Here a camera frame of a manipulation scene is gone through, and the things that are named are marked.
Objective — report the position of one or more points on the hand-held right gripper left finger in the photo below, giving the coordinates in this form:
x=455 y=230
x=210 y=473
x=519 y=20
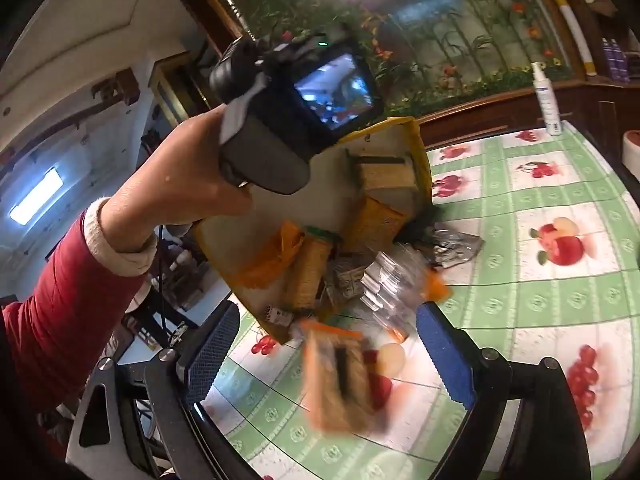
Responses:
x=212 y=347

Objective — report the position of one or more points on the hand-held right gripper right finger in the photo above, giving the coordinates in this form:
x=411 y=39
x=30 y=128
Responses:
x=445 y=355

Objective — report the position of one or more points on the clear plastic snack packet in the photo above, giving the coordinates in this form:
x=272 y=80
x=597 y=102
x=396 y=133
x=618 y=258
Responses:
x=387 y=285

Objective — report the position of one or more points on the orange snack packet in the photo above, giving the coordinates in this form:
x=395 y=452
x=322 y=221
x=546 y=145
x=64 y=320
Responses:
x=275 y=260

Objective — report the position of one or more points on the orange cracker packet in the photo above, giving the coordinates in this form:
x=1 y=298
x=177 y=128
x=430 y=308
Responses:
x=340 y=385

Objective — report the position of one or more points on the yellow snack packet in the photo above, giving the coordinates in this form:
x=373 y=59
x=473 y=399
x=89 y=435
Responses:
x=377 y=225

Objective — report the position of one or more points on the person's left forearm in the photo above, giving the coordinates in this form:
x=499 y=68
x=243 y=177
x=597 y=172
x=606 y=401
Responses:
x=65 y=310

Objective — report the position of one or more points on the person's left hand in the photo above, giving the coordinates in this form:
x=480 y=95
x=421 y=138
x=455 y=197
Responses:
x=175 y=175

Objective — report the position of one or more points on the small orange packet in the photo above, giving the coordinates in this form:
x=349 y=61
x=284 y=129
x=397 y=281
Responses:
x=435 y=285

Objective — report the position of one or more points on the small white wrapped candy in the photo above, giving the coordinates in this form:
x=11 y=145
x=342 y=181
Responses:
x=277 y=316

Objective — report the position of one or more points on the silver snack packet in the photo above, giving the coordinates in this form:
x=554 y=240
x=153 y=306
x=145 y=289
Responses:
x=452 y=247

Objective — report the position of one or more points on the fruit print tablecloth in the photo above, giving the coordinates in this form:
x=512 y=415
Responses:
x=550 y=310

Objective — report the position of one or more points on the grey printed snack packet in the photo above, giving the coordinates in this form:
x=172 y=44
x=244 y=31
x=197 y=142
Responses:
x=345 y=282

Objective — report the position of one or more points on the glass fronted flower display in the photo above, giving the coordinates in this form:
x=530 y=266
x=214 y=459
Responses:
x=450 y=35

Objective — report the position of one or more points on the brown wooden cabinet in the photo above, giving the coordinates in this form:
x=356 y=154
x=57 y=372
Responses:
x=480 y=110

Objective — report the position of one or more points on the fluorescent ceiling light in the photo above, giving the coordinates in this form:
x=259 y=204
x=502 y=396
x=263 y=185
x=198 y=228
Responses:
x=35 y=195

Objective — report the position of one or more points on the white spray bottle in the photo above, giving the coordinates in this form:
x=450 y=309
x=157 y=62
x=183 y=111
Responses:
x=546 y=100

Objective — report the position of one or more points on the white round container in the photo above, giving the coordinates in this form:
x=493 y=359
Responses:
x=632 y=150

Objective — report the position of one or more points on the white striped hoop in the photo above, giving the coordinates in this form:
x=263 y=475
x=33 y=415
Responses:
x=570 y=15

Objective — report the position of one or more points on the purple bottle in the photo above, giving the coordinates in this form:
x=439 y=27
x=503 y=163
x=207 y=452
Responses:
x=621 y=60
x=609 y=57

